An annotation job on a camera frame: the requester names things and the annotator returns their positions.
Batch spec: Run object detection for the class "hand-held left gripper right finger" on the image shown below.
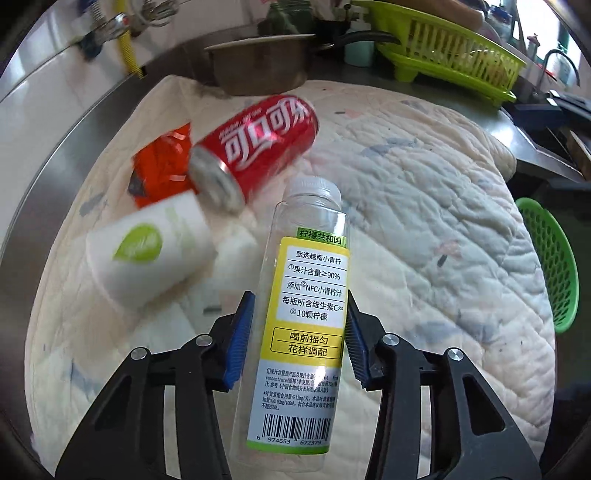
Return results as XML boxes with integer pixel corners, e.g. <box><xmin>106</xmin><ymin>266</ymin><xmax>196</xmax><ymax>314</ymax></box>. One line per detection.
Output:
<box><xmin>344</xmin><ymin>291</ymin><xmax>543</xmax><ymax>480</ymax></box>

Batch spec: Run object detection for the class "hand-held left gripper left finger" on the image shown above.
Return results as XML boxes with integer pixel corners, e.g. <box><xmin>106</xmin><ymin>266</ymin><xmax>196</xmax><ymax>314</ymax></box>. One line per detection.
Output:
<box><xmin>55</xmin><ymin>291</ymin><xmax>257</xmax><ymax>480</ymax></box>

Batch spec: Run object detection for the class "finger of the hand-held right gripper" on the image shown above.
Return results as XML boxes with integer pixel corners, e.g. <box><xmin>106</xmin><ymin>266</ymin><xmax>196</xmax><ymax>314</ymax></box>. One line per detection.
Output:
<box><xmin>512</xmin><ymin>102</ymin><xmax>562</xmax><ymax>122</ymax></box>

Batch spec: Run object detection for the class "clear plastic bottle yellow label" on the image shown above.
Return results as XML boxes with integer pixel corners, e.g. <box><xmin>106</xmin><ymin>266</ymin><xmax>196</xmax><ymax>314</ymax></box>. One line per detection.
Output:
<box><xmin>229</xmin><ymin>176</ymin><xmax>353</xmax><ymax>456</ymax></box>

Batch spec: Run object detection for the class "green plastic mesh basket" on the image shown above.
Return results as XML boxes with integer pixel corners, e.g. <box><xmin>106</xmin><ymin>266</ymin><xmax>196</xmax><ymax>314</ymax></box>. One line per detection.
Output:
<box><xmin>514</xmin><ymin>197</ymin><xmax>581</xmax><ymax>334</ymax></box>

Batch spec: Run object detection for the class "metal sink faucet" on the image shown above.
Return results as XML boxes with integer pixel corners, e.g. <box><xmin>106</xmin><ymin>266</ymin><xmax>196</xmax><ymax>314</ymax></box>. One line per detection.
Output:
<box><xmin>537</xmin><ymin>48</ymin><xmax>581</xmax><ymax>93</ymax></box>

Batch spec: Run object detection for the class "green plastic dish rack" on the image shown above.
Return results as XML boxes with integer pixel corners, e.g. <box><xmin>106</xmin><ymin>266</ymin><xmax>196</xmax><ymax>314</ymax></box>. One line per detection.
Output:
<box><xmin>364</xmin><ymin>0</ymin><xmax>530</xmax><ymax>105</ymax></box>

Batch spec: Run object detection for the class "white paper cup green leaf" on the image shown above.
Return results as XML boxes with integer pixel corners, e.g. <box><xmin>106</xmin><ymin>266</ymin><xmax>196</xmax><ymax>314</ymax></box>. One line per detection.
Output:
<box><xmin>85</xmin><ymin>192</ymin><xmax>219</xmax><ymax>315</ymax></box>

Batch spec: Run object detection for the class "white quilted blanket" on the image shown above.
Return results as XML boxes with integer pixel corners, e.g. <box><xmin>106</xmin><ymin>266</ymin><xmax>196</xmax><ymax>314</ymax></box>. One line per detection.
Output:
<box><xmin>28</xmin><ymin>74</ymin><xmax>557</xmax><ymax>480</ymax></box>

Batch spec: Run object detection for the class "teal plastic cup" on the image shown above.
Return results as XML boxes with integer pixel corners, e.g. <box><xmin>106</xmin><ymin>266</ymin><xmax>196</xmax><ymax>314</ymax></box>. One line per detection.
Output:
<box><xmin>344</xmin><ymin>30</ymin><xmax>378</xmax><ymax>66</ymax></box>

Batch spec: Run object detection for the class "orange snack wrapper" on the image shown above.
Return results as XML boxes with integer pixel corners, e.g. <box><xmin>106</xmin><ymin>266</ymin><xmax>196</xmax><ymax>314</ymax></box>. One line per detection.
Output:
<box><xmin>127</xmin><ymin>122</ymin><xmax>195</xmax><ymax>209</ymax></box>

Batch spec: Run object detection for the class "red soda can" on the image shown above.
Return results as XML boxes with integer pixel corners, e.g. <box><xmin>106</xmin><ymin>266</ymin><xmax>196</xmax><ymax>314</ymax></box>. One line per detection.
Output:
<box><xmin>188</xmin><ymin>93</ymin><xmax>321</xmax><ymax>213</ymax></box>

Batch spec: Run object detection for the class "green glass jar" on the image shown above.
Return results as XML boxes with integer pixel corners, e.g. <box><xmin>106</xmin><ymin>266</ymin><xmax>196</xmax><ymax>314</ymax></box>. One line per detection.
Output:
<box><xmin>268</xmin><ymin>0</ymin><xmax>315</xmax><ymax>36</ymax></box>

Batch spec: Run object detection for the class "metal water valve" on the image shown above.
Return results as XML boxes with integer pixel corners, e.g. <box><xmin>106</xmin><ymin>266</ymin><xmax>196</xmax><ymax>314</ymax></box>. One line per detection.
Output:
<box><xmin>76</xmin><ymin>11</ymin><xmax>135</xmax><ymax>52</ymax></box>
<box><xmin>139</xmin><ymin>0</ymin><xmax>185</xmax><ymax>24</ymax></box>

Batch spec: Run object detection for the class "metal pot with handle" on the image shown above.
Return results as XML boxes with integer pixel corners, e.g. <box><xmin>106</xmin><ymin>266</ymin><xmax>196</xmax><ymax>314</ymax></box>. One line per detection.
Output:
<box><xmin>203</xmin><ymin>30</ymin><xmax>402</xmax><ymax>96</ymax></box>

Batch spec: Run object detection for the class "yellow gas hose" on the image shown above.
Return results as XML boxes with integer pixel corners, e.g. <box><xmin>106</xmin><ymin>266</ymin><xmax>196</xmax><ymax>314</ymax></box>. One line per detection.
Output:
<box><xmin>115</xmin><ymin>0</ymin><xmax>142</xmax><ymax>77</ymax></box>

